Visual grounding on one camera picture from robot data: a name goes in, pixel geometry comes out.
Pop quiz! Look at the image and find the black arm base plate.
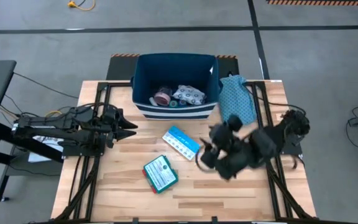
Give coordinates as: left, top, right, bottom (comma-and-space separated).
57, 139, 105, 157
278, 136, 304, 156

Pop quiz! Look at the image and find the green first aid box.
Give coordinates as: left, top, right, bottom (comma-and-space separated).
142, 154, 179, 194

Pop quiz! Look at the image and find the teal patterned fabric pouch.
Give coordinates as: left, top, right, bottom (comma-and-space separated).
218, 75, 258, 125

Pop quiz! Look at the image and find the black hazard-edged floor mat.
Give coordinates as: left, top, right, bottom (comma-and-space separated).
106, 53, 240, 81

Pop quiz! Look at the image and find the white printed paper sheet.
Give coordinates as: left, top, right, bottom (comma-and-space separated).
28, 135, 65, 163

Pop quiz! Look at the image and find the blue white pill organizer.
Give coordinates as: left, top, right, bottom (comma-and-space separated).
162, 125, 201, 161

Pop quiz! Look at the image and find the white patterned gauze pack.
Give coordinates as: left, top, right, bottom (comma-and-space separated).
172, 84, 206, 106

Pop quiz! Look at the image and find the navy white striped fabric basket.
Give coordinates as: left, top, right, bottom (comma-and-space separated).
130, 52, 221, 121

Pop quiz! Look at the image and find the orange black hazard tape strip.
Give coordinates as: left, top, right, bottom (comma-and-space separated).
266, 0, 358, 6

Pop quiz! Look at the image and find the yellow floor cable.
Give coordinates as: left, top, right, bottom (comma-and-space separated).
67, 0, 96, 12

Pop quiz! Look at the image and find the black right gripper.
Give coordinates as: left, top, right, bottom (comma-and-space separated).
199, 123, 251, 181

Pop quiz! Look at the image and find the black metal table frame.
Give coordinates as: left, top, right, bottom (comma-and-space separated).
53, 81, 315, 222

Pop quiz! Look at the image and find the black floor cable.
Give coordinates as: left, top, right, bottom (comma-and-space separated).
12, 72, 80, 100

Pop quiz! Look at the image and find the pink plastic cup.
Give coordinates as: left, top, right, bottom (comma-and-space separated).
153, 86, 173, 107

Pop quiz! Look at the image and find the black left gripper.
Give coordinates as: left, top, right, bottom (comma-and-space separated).
99, 105, 139, 149

